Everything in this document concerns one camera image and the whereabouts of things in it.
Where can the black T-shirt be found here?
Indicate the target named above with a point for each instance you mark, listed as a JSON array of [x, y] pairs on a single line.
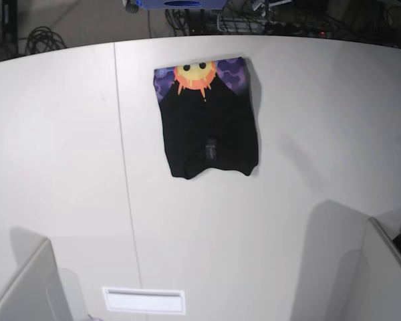
[[208, 121]]

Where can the blue box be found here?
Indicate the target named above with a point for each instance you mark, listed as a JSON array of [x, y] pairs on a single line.
[[181, 4]]

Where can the left grey divider panel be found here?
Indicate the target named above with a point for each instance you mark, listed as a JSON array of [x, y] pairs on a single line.
[[34, 291]]

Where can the grey divider panel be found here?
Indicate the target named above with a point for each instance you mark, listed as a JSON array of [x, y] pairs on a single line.
[[34, 291], [368, 283]]

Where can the right grey divider panel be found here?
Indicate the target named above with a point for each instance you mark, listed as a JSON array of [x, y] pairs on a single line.
[[368, 283]]

